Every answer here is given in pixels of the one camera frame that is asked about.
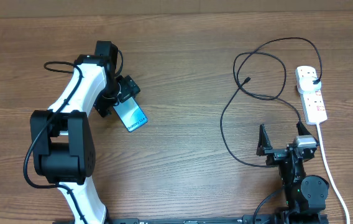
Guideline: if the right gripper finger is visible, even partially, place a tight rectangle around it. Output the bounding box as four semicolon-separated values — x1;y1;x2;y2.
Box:
296;121;311;136
256;124;272;156

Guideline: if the Samsung Galaxy smartphone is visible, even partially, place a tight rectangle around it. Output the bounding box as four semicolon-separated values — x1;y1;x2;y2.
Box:
114;98;148;133

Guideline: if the black USB charging cable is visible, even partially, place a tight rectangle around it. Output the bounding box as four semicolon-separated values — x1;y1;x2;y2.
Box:
219;37;323;169

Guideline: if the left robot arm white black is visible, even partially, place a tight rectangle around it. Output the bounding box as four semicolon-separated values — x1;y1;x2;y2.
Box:
23;40;148;223

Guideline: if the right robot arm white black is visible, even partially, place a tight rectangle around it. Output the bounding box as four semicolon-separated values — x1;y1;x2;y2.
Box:
252;122;329;223

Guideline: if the white charger plug adapter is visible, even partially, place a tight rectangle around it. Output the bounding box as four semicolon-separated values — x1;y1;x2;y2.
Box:
297;77;322;94

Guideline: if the white power strip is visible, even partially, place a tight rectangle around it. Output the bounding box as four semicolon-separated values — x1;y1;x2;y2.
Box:
295;66;328;125

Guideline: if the white power strip cord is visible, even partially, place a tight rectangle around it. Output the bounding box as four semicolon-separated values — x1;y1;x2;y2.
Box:
315;123;351;224

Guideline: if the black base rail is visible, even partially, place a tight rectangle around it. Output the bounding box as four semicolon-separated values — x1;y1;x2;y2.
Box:
52;213;329;224

